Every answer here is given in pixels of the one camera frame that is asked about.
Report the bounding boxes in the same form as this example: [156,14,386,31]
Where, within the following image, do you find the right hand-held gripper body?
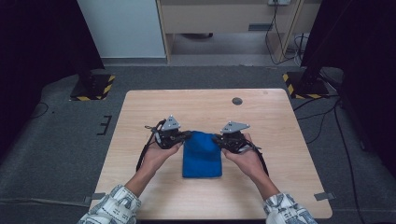
[219,120,251,154]

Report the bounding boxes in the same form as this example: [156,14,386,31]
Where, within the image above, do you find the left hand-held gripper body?
[154,115,181,150]

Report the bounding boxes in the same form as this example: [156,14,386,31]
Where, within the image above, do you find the blue cloth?
[181,130,224,179]

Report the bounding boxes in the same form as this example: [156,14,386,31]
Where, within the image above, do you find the person's right hand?
[221,133,265,181]

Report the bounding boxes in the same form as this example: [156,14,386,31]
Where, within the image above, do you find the person's left hand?
[141,142,183,175]

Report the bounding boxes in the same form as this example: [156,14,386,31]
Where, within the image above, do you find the patterned white right sleeve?
[262,192,319,224]

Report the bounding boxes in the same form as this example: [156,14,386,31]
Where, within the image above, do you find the patterned white sleeve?
[262,192,319,224]
[77,184,143,224]

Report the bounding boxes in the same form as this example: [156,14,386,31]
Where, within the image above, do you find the striped-edge black stand base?
[282,71,331,100]
[69,73,117,102]

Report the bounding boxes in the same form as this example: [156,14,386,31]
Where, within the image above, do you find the patterned white left sleeve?
[77,184,143,224]

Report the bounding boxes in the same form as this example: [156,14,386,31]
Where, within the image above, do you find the grey tape piece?
[82,192,107,205]
[313,191,337,202]

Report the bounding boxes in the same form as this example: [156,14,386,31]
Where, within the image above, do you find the grey desk label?
[247,22,275,33]

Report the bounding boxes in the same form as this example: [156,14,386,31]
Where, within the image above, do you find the white cabinet panel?
[77,0,167,60]

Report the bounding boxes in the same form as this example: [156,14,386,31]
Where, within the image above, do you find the light wooden desk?
[155,0,323,64]

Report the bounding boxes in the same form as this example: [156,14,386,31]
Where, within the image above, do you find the dark curtain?
[300,0,396,171]
[0,0,106,160]

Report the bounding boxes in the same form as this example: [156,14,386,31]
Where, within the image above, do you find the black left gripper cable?
[135,119,166,173]

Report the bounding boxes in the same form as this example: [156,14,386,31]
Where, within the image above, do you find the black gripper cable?
[247,139,271,177]
[135,119,166,173]

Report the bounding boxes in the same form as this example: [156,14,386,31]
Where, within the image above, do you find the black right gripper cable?
[247,139,271,177]

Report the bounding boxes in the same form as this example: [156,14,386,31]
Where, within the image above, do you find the black power cables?
[263,1,307,67]

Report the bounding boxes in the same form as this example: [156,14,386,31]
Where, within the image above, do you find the thin black floor cable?
[30,101,50,120]

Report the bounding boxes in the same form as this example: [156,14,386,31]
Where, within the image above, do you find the pale floor cable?
[0,197,92,208]

